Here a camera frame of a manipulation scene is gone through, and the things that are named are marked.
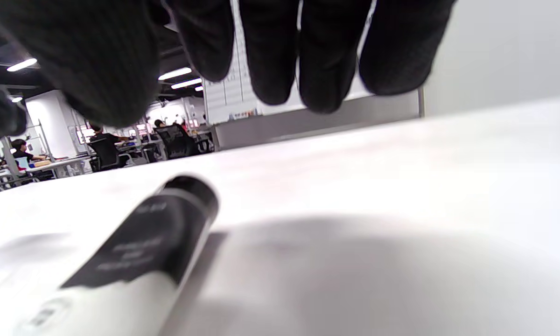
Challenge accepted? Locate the person's right hand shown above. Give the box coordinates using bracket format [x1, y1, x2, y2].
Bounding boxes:
[0, 0, 459, 141]

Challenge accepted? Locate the black white cleansing milk tube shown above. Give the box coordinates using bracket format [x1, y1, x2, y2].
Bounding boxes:
[0, 175, 221, 336]

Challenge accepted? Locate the long ceiling light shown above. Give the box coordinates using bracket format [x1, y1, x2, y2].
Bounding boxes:
[171, 78, 203, 90]
[7, 58, 38, 72]
[158, 67, 193, 81]

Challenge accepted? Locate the black mesh office chair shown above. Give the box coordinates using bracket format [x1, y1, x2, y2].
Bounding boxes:
[87, 138, 132, 173]
[156, 124, 200, 160]

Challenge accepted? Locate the white office desk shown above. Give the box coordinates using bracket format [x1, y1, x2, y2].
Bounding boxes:
[0, 155, 95, 192]

